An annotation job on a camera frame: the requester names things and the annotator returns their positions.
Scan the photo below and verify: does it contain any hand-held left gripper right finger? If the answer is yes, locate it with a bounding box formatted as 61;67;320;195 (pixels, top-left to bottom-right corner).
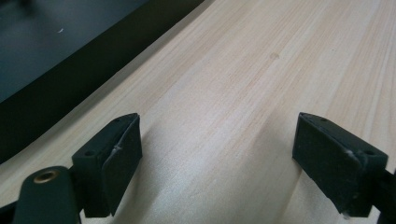
291;112;389;218

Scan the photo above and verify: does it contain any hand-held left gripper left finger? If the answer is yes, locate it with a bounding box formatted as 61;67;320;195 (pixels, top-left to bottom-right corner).
71;112;144;218

